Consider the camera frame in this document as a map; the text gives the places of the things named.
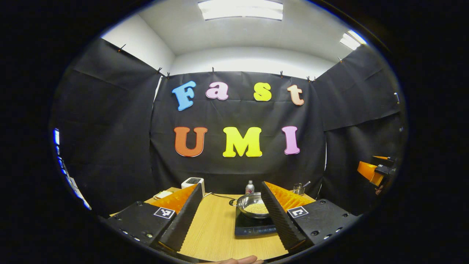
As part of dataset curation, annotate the small ceiling light panel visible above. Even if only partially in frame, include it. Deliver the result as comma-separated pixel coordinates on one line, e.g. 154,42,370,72
339,30,368,51

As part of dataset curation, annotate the pile of soybeans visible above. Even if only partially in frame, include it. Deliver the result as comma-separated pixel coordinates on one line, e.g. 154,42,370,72
244,203,269,215

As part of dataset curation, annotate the long ceiling light panel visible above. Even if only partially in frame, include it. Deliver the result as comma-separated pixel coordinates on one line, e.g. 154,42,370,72
198,0,284,21

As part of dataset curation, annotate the white toaster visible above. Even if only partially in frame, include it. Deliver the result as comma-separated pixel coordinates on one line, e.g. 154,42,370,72
181,177,206,197

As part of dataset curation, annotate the black power cable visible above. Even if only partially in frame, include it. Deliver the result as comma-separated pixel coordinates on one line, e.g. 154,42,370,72
203,192,237,201

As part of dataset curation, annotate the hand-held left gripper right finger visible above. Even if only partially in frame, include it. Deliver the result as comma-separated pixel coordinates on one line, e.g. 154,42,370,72
261,181,361,253

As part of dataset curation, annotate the stainless steel pot black handle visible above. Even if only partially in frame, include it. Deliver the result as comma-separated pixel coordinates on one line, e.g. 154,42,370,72
229,192,272,220

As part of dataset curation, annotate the black induction cooktop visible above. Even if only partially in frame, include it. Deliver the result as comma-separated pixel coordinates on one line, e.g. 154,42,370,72
234,211,279,236

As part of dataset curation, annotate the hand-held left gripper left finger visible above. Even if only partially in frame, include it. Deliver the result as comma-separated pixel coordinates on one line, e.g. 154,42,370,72
106,183,204,253

